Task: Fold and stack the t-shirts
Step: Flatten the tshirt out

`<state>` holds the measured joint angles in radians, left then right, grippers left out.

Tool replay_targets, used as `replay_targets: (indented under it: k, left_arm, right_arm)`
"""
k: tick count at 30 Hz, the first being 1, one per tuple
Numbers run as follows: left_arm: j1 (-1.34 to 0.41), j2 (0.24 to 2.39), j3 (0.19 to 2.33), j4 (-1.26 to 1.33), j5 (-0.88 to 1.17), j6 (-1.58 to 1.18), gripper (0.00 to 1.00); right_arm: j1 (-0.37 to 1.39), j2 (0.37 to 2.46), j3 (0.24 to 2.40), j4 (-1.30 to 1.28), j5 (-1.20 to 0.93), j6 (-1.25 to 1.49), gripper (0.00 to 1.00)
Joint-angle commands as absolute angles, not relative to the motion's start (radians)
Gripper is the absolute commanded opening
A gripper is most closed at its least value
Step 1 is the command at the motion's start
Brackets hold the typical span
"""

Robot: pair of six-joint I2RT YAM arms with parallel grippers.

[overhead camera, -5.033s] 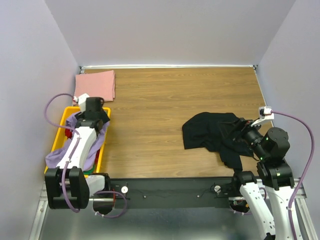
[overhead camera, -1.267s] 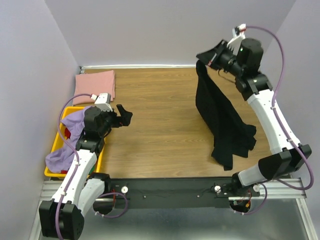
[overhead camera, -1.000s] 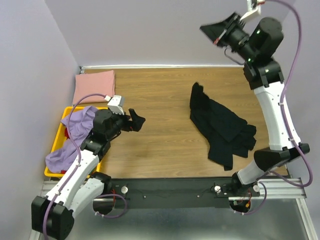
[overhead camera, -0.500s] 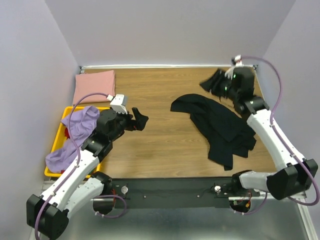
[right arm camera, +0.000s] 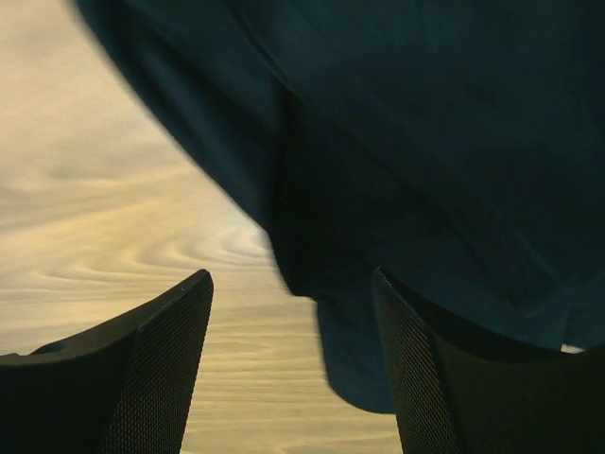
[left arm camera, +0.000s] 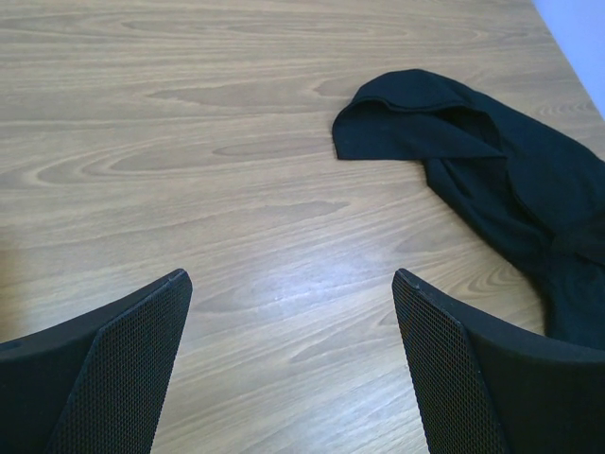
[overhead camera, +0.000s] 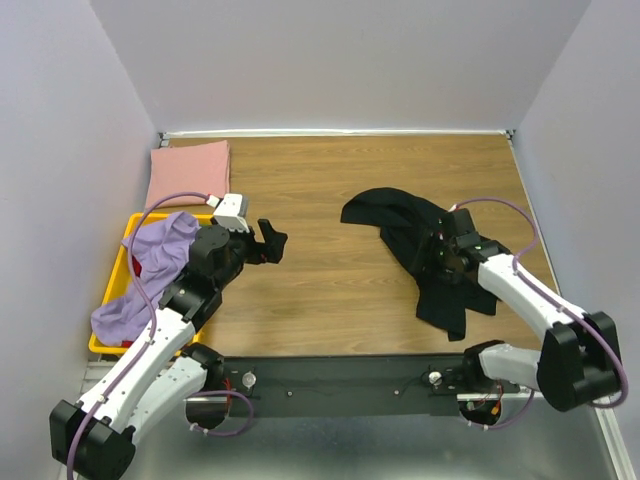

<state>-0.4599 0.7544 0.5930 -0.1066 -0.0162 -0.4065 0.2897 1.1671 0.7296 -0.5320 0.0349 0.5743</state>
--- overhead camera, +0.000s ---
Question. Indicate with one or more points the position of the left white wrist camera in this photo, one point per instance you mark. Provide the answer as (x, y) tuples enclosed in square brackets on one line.
[(230, 211)]

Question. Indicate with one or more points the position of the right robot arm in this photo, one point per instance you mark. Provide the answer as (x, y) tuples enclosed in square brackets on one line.
[(578, 362)]

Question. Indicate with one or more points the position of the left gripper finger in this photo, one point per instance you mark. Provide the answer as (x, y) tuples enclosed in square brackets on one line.
[(267, 230), (274, 246)]

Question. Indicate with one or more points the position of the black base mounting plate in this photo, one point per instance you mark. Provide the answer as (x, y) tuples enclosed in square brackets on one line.
[(347, 386)]

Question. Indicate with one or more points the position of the black t-shirt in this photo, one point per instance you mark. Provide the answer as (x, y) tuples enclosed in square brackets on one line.
[(405, 222)]

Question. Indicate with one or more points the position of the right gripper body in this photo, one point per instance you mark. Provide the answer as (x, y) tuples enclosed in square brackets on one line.
[(440, 258)]

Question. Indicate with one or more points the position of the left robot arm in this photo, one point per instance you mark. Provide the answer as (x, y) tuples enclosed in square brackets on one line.
[(97, 436)]

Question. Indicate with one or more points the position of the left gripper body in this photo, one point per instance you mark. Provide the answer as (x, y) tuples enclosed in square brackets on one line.
[(245, 249)]

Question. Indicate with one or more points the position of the pink folded t-shirt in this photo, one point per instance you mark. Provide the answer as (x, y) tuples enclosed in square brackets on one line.
[(203, 168)]

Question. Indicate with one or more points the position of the lavender t-shirt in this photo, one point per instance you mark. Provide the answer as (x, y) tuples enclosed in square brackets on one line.
[(162, 249)]

